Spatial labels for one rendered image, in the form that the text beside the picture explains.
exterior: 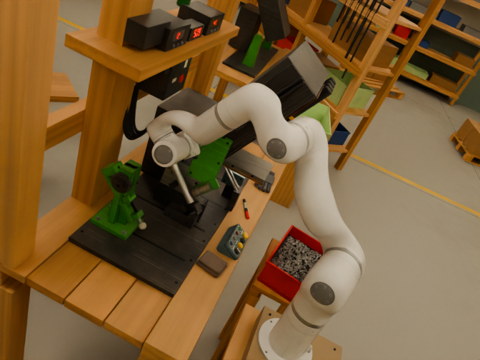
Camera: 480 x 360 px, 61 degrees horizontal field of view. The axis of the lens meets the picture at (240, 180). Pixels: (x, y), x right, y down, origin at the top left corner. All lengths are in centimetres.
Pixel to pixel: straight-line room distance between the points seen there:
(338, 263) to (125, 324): 67
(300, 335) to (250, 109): 67
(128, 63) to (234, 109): 33
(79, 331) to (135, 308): 100
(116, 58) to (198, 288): 80
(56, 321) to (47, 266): 96
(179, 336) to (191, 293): 17
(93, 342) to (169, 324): 103
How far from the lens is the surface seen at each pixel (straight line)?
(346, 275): 110
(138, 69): 121
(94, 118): 147
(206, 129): 118
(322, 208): 107
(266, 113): 105
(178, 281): 147
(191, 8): 170
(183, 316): 139
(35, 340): 234
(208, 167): 161
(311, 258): 186
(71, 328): 238
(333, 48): 431
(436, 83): 1037
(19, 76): 105
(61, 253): 151
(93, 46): 127
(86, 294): 141
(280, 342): 134
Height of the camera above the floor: 201
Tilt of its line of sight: 33 degrees down
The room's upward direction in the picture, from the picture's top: 24 degrees clockwise
